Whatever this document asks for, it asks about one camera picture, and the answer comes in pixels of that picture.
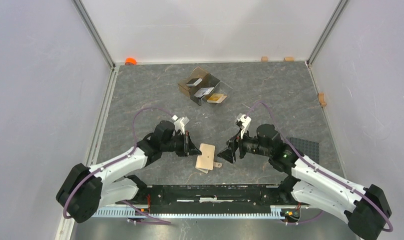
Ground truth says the beige leather card holder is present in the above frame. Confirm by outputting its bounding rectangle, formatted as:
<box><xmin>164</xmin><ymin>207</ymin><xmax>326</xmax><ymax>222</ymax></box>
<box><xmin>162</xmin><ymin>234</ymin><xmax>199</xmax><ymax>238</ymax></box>
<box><xmin>195</xmin><ymin>143</ymin><xmax>222</xmax><ymax>174</ymax></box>

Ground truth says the small wooden block right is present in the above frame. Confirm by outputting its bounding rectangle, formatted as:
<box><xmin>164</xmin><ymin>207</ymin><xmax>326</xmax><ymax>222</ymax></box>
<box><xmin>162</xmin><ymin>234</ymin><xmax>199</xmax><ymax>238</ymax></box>
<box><xmin>284</xmin><ymin>56</ymin><xmax>295</xmax><ymax>62</ymax></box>

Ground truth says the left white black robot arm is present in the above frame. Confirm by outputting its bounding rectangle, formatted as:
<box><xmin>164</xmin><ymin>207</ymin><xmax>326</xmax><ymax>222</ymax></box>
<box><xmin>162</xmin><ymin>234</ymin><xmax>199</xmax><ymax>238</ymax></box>
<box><xmin>55</xmin><ymin>116</ymin><xmax>201</xmax><ymax>223</ymax></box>

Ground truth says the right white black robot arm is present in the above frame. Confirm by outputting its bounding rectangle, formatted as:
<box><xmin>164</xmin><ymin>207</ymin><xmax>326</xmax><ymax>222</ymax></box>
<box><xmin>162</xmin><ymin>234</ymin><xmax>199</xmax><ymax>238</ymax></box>
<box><xmin>217</xmin><ymin>124</ymin><xmax>392</xmax><ymax>240</ymax></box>

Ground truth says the dark grey studded baseplate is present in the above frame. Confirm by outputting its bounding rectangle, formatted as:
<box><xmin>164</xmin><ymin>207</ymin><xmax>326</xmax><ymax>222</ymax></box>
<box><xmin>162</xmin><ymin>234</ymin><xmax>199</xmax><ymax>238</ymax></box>
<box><xmin>288</xmin><ymin>137</ymin><xmax>320</xmax><ymax>164</ymax></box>

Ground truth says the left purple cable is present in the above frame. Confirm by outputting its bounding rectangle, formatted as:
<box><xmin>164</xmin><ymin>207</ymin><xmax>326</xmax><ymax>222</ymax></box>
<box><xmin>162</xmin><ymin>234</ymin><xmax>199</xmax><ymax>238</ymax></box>
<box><xmin>62</xmin><ymin>106</ymin><xmax>176</xmax><ymax>226</ymax></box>

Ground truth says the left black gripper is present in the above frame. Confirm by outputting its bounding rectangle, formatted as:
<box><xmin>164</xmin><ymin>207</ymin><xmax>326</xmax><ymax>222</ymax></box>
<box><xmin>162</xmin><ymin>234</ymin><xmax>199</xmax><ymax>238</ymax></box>
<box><xmin>161</xmin><ymin>131</ymin><xmax>201</xmax><ymax>157</ymax></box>

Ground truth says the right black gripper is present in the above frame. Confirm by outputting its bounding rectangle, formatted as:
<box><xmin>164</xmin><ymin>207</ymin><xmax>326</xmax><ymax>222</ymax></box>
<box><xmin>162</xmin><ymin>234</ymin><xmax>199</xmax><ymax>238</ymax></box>
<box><xmin>217</xmin><ymin>127</ymin><xmax>271</xmax><ymax>165</ymax></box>

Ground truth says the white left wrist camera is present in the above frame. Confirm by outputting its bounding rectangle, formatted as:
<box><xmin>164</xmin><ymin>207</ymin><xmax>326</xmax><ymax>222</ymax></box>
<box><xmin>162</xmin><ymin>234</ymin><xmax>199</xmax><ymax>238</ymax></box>
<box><xmin>171</xmin><ymin>115</ymin><xmax>189</xmax><ymax>134</ymax></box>

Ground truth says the orange round cap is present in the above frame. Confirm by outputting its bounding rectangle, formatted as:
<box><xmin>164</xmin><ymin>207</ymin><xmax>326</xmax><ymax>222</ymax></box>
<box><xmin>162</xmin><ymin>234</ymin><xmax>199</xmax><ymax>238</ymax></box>
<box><xmin>124</xmin><ymin>57</ymin><xmax>137</xmax><ymax>65</ymax></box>

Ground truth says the gold VIP card stack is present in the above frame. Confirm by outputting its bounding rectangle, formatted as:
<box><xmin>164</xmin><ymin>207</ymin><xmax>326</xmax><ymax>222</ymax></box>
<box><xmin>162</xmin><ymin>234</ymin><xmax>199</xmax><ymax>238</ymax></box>
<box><xmin>207</xmin><ymin>93</ymin><xmax>227</xmax><ymax>104</ymax></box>

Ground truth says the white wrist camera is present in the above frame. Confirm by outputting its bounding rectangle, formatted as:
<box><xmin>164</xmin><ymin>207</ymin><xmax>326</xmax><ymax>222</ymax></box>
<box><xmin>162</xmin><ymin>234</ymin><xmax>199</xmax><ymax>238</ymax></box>
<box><xmin>171</xmin><ymin>115</ymin><xmax>189</xmax><ymax>134</ymax></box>
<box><xmin>236</xmin><ymin>113</ymin><xmax>252</xmax><ymax>139</ymax></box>

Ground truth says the purple cable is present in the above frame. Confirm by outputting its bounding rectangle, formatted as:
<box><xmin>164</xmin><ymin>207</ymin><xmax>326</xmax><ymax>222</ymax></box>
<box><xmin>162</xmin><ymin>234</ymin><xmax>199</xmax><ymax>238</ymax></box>
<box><xmin>245</xmin><ymin>100</ymin><xmax>395</xmax><ymax>233</ymax></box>
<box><xmin>62</xmin><ymin>106</ymin><xmax>176</xmax><ymax>226</ymax></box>

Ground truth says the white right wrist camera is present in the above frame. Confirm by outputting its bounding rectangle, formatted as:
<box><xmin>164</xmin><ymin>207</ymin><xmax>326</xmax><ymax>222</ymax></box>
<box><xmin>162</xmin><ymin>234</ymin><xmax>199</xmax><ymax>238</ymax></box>
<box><xmin>236</xmin><ymin>113</ymin><xmax>252</xmax><ymax>139</ymax></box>

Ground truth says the curved wooden block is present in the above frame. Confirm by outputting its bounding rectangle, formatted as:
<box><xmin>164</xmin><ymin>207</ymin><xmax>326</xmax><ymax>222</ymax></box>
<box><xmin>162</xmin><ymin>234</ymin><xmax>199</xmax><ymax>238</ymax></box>
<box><xmin>318</xmin><ymin>92</ymin><xmax>327</xmax><ymax>108</ymax></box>

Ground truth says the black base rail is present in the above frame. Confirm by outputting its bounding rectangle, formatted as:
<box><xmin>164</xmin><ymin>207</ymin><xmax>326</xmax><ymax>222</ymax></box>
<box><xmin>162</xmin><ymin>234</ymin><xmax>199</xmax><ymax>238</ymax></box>
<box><xmin>129</xmin><ymin>184</ymin><xmax>299</xmax><ymax>214</ymax></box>

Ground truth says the black and white card stack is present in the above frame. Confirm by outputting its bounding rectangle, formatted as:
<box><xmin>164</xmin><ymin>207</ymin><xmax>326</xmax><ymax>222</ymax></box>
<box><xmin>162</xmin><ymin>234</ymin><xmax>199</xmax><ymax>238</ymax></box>
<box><xmin>186</xmin><ymin>77</ymin><xmax>203</xmax><ymax>88</ymax></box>

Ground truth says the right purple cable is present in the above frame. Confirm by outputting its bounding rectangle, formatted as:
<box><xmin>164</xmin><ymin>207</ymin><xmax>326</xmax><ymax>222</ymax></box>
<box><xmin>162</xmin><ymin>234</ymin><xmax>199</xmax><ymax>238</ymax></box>
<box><xmin>245</xmin><ymin>100</ymin><xmax>395</xmax><ymax>233</ymax></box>

